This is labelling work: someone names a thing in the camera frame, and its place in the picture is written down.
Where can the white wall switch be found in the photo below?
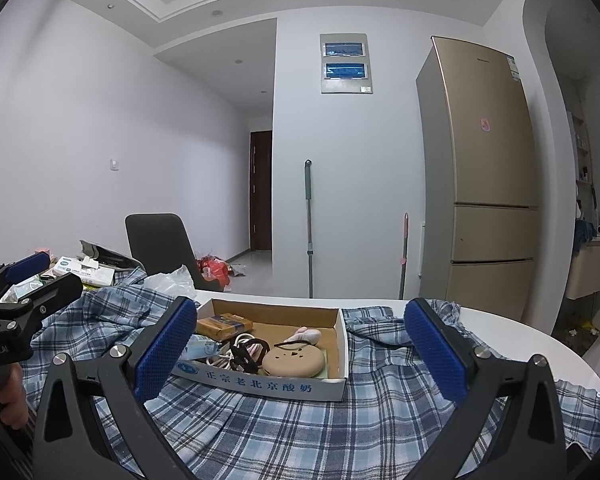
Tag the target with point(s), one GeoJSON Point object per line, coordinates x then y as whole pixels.
{"type": "Point", "coordinates": [114, 163]}

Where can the person's left hand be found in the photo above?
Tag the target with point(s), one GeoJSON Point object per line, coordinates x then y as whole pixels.
{"type": "Point", "coordinates": [12, 400]}

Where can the red plastic bag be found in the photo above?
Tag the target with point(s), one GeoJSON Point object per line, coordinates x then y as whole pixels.
{"type": "Point", "coordinates": [215, 269]}

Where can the white cardboard tray box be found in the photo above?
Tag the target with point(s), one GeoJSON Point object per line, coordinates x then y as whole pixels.
{"type": "Point", "coordinates": [270, 387]}

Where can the black chair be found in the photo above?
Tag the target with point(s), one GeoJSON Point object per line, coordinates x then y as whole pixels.
{"type": "Point", "coordinates": [155, 240]}

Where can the thin black hair band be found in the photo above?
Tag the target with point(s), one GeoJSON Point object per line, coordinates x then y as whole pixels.
{"type": "Point", "coordinates": [295, 343]}

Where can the blue tissue packet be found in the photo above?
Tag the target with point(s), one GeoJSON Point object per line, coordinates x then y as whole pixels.
{"type": "Point", "coordinates": [202, 347]}

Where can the blue plaid cloth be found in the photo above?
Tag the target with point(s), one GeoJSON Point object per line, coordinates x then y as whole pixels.
{"type": "Point", "coordinates": [280, 435]}

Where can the gold refrigerator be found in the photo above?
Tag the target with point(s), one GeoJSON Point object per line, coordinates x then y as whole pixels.
{"type": "Point", "coordinates": [480, 185]}

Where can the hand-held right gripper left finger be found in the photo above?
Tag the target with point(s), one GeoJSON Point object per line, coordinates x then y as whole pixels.
{"type": "Point", "coordinates": [162, 345]}

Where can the grey bag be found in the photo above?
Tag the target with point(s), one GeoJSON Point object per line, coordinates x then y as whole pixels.
{"type": "Point", "coordinates": [110, 255]}

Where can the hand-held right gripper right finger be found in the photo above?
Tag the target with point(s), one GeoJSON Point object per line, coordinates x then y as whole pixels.
{"type": "Point", "coordinates": [437, 355]}

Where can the gold blue packet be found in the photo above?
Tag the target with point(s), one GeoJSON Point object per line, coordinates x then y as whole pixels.
{"type": "Point", "coordinates": [225, 325]}

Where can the white plastic bag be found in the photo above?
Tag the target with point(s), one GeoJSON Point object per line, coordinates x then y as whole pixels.
{"type": "Point", "coordinates": [172, 282]}

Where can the round beige cushion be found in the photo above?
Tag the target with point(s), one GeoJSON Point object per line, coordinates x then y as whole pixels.
{"type": "Point", "coordinates": [292, 361]}

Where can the white tissue box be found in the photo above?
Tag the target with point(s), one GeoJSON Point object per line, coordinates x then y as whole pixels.
{"type": "Point", "coordinates": [82, 270]}

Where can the white wall shelf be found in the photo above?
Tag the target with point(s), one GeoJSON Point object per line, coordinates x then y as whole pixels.
{"type": "Point", "coordinates": [580, 145]}

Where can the blue towel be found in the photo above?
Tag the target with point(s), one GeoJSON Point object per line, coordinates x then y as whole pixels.
{"type": "Point", "coordinates": [585, 235]}

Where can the dark wooden door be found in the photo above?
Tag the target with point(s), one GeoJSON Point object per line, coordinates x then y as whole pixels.
{"type": "Point", "coordinates": [261, 190]}

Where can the green grey mop pole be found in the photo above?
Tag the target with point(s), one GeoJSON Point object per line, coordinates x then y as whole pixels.
{"type": "Point", "coordinates": [309, 220]}

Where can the beige counter cabinet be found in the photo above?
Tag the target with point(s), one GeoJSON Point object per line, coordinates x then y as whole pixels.
{"type": "Point", "coordinates": [587, 270]}

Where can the wall electrical panel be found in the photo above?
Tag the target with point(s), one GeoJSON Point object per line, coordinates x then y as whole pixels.
{"type": "Point", "coordinates": [345, 62]}

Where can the white pink plush toy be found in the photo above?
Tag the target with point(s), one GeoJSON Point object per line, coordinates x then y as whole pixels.
{"type": "Point", "coordinates": [306, 334]}

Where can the pink grey mop pole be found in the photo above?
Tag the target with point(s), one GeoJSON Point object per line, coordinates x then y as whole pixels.
{"type": "Point", "coordinates": [403, 255]}

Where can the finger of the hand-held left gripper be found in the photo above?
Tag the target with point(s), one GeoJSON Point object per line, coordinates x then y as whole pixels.
{"type": "Point", "coordinates": [55, 290]}
{"type": "Point", "coordinates": [27, 265]}

